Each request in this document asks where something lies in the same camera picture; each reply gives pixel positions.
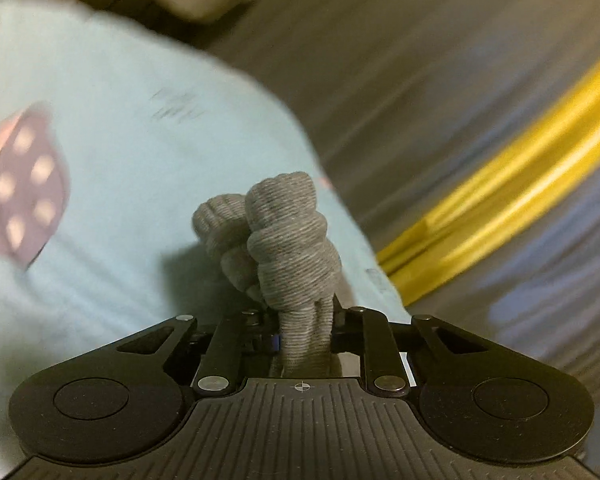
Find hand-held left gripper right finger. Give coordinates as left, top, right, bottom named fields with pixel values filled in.
left=331, top=306, right=482, bottom=397

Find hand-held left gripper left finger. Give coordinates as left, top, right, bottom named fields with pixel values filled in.
left=116, top=310, right=282, bottom=397

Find grey sweatpants with white drawstring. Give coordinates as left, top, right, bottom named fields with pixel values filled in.
left=192, top=170, right=359, bottom=379

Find yellow curtain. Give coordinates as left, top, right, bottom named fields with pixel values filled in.
left=376, top=51, right=600, bottom=307

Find light blue bed sheet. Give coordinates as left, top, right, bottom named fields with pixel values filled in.
left=0, top=0, right=413, bottom=480

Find grey curtain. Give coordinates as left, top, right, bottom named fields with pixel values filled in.
left=200, top=0, right=600, bottom=401

